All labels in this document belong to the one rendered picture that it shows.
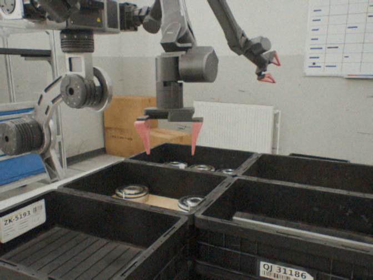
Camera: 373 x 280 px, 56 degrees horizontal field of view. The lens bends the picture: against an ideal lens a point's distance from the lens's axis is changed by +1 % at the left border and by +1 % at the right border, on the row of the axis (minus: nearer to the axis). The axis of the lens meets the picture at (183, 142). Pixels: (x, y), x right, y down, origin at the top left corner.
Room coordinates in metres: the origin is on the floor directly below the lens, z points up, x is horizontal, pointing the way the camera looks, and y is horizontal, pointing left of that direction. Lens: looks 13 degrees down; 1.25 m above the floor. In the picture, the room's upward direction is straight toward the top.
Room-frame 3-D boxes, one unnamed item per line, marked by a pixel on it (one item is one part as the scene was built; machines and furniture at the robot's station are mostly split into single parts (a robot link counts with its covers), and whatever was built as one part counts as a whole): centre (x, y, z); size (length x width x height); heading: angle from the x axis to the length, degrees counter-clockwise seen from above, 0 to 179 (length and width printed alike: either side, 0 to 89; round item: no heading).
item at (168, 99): (0.73, 0.03, 1.18); 0.10 x 0.07 x 0.07; 84
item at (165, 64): (0.73, 0.03, 1.24); 0.07 x 0.06 x 0.07; 60
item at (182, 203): (0.93, -0.03, 0.86); 0.10 x 0.10 x 0.01
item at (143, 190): (1.02, 0.16, 0.86); 0.10 x 0.10 x 0.01
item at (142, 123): (0.73, 0.06, 1.10); 0.07 x 0.07 x 0.09; 84
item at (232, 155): (1.18, -0.03, 0.87); 0.40 x 0.30 x 0.11; 64
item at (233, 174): (1.18, -0.03, 0.92); 0.40 x 0.30 x 0.02; 64
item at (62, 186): (0.91, 0.10, 0.92); 0.40 x 0.30 x 0.02; 64
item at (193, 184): (0.91, 0.10, 0.87); 0.40 x 0.30 x 0.11; 64
